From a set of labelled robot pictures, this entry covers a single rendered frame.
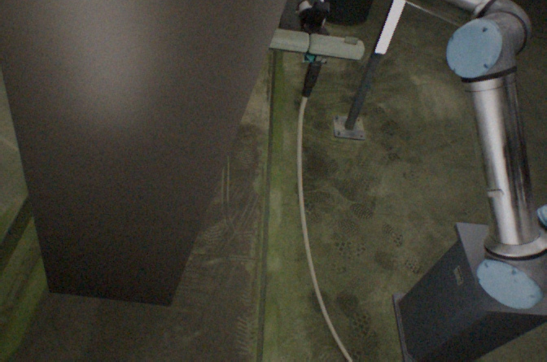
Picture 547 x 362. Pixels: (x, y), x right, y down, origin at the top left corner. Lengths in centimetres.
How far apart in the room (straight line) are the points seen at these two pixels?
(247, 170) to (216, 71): 162
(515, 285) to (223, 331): 109
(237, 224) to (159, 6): 154
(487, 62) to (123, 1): 74
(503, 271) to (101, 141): 98
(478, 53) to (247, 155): 153
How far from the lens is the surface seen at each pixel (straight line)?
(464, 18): 118
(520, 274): 117
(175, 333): 176
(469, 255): 146
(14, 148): 211
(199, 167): 73
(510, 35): 103
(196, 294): 181
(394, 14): 212
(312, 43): 110
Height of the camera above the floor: 172
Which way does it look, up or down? 48 degrees down
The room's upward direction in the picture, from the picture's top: 11 degrees clockwise
